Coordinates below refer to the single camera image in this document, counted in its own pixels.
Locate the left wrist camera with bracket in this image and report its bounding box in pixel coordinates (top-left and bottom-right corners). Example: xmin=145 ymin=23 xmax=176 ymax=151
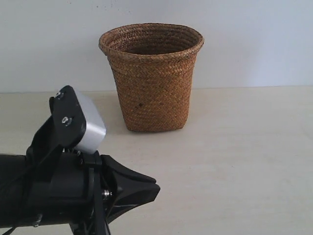
xmin=26 ymin=85 xmax=106 ymax=165

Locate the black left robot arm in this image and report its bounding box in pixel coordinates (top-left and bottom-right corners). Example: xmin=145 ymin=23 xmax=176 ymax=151
xmin=0 ymin=144 xmax=160 ymax=235

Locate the brown woven wicker basket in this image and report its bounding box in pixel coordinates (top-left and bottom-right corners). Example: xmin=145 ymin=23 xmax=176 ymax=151
xmin=98 ymin=23 xmax=204 ymax=132

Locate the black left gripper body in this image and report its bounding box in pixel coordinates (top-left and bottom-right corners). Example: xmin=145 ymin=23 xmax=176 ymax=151
xmin=24 ymin=147 xmax=116 ymax=235

